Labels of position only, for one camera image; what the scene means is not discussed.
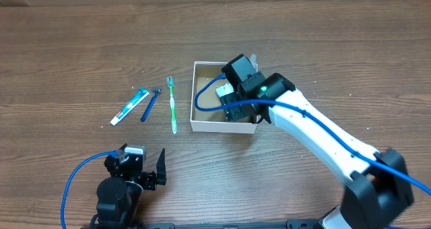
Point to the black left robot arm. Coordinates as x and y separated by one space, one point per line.
119 194

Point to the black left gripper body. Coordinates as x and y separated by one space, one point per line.
145 178

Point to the green toothbrush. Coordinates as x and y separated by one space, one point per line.
170 84

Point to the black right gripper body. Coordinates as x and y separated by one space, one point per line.
232 108

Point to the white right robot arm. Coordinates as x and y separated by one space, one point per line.
377 188

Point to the white cardboard box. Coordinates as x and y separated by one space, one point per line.
203 73

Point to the blue disposable razor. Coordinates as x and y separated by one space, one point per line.
150 104

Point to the white green soap packet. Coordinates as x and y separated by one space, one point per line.
224 90

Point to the teal toothpaste tube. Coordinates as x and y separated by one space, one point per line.
140 95

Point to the clear spray bottle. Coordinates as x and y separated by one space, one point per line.
253 60

